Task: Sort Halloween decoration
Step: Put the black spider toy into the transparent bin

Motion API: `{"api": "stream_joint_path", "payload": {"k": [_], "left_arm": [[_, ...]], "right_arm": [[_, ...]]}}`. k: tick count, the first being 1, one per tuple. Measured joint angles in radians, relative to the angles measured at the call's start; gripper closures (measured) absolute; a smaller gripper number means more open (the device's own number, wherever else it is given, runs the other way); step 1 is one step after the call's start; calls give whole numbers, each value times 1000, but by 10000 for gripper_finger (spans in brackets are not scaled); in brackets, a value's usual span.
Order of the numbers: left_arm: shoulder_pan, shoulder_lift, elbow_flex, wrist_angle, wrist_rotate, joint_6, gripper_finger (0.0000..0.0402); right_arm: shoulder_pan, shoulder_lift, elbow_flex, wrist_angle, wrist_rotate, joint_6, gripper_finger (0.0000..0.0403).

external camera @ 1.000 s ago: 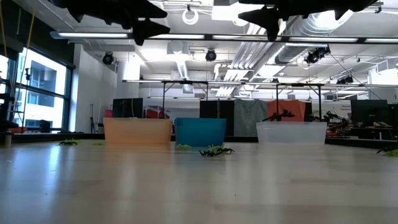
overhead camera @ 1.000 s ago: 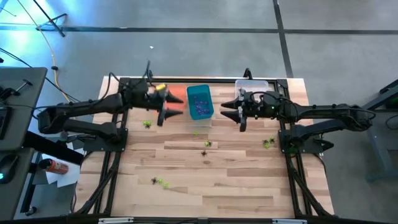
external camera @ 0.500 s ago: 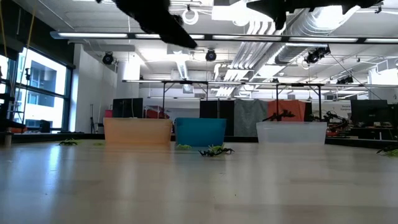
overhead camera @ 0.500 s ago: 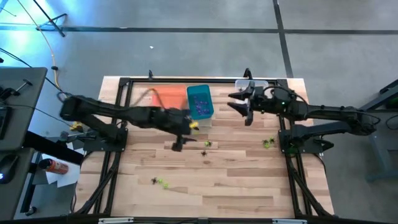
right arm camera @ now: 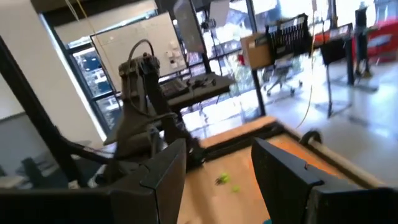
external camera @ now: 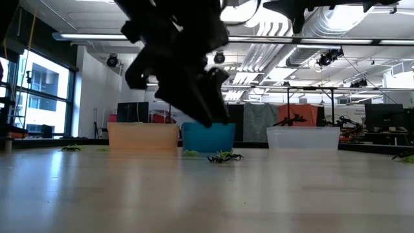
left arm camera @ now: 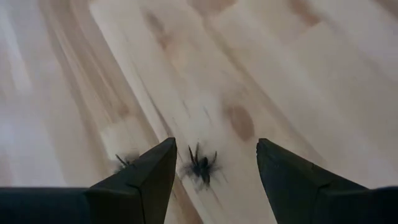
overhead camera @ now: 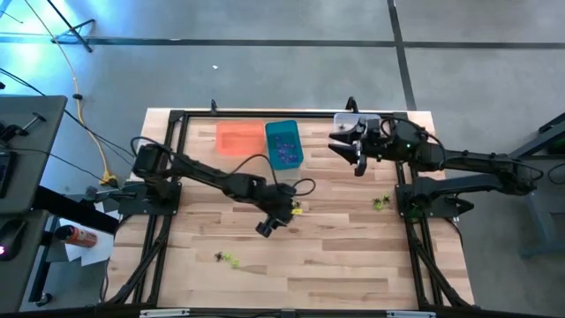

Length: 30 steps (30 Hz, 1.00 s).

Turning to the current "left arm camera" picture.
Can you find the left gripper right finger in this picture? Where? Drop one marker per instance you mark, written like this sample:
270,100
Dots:
311,202

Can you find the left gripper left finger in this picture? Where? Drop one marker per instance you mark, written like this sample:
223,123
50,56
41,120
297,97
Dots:
93,205

